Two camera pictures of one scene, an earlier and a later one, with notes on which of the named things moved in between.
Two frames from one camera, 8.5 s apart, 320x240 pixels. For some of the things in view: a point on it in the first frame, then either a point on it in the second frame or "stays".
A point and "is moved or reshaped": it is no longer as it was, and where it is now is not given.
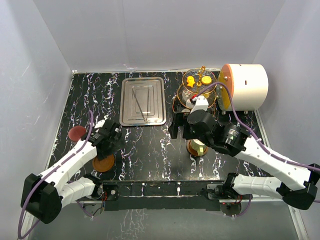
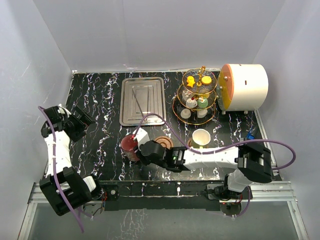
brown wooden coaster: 104,165 -> 165,141
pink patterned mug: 75,133 is moved or reshaped
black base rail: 146,196 stays
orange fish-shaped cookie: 190,80 stays
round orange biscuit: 206,80 stays
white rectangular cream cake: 185,94 stays
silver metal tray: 142,101 stays
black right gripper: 179,120 -> 140,155
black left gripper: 102,154 -> 86,120
